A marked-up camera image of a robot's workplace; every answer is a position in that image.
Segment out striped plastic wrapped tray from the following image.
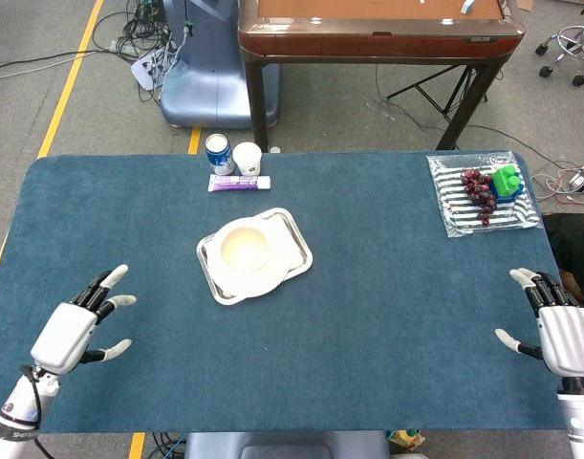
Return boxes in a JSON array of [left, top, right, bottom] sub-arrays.
[[425, 150, 543, 239]]

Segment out long black floor cable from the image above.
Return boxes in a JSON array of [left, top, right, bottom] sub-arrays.
[[0, 47, 130, 76]]

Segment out blue toy block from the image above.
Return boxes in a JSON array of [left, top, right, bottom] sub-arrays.
[[490, 180, 526, 201]]

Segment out cream white bowl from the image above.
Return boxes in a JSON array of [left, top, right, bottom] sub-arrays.
[[218, 224, 273, 274]]

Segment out chrome office chair base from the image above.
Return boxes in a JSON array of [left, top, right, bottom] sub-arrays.
[[534, 18, 584, 88]]

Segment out red grape bunch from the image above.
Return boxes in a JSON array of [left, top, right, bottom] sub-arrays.
[[460, 168, 499, 228]]

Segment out white round plate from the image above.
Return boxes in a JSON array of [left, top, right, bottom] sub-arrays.
[[209, 215, 302, 298]]

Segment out green toy block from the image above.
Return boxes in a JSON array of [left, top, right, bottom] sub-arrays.
[[490, 164, 521, 197]]

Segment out brown mahjong table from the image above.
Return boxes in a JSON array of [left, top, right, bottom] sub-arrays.
[[237, 0, 527, 153]]

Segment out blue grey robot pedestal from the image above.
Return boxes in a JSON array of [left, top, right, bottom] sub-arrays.
[[160, 0, 281, 129]]

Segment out yellow patterned packet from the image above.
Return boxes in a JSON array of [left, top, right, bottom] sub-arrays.
[[385, 428, 426, 453]]

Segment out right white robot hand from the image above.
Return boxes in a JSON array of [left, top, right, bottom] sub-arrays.
[[494, 267, 584, 379]]

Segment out white power strip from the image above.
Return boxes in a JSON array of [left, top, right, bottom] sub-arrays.
[[130, 50, 171, 91]]

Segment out thin red white cables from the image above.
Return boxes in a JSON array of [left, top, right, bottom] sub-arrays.
[[530, 162, 584, 208]]

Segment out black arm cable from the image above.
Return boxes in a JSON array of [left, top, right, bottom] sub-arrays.
[[18, 364, 58, 459]]

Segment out purple toothpaste tube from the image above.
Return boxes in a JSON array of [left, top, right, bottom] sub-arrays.
[[206, 173, 272, 193]]

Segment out tangled black cable bundle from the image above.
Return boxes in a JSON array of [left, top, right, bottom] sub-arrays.
[[91, 0, 181, 66]]

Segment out silver metal tray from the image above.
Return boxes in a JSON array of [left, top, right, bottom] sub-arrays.
[[195, 207, 314, 307]]

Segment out blue soda can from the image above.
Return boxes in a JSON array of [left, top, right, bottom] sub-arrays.
[[204, 133, 236, 177]]

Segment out white paper cup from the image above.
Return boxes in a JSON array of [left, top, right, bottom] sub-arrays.
[[231, 142, 264, 177]]

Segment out grey blue robot torso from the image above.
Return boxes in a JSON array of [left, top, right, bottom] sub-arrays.
[[184, 431, 391, 459]]

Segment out blue felt table cover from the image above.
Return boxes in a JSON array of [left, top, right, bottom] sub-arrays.
[[0, 151, 582, 435]]

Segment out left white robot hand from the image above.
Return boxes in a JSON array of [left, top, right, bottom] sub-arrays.
[[30, 264, 139, 377]]

